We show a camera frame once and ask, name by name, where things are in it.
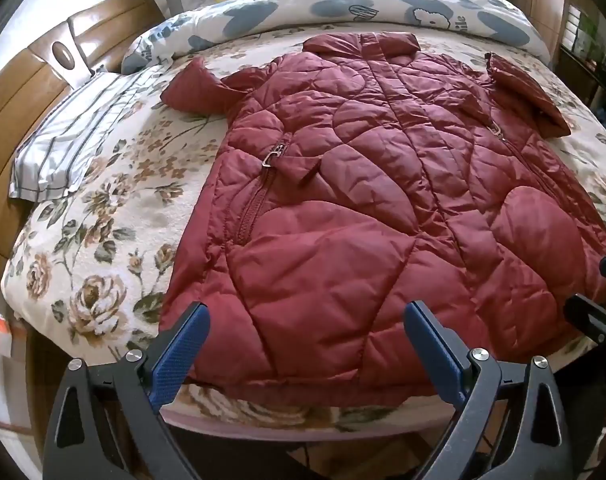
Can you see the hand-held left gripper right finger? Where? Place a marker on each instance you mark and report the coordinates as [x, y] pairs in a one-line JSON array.
[[433, 355]]

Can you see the floral bed blanket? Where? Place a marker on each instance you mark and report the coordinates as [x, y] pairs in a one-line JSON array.
[[108, 210]]

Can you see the wooden headboard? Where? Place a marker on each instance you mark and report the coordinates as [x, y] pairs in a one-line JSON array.
[[13, 110]]

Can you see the orange and white box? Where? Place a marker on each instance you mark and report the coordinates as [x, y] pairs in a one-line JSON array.
[[3, 335]]

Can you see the striped pillow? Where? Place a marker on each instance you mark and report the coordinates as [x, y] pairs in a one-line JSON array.
[[73, 130]]

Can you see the dark red puffer jacket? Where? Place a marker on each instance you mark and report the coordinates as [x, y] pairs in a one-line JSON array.
[[358, 210]]

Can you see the dark cabinet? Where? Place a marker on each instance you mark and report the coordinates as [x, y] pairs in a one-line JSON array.
[[578, 80]]

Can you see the white duvet with blue print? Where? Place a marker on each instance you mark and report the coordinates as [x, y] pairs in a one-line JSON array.
[[283, 10]]

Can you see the green potted plant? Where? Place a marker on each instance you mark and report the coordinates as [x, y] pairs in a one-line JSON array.
[[593, 40]]

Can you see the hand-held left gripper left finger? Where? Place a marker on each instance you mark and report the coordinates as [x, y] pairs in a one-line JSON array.
[[183, 355]]

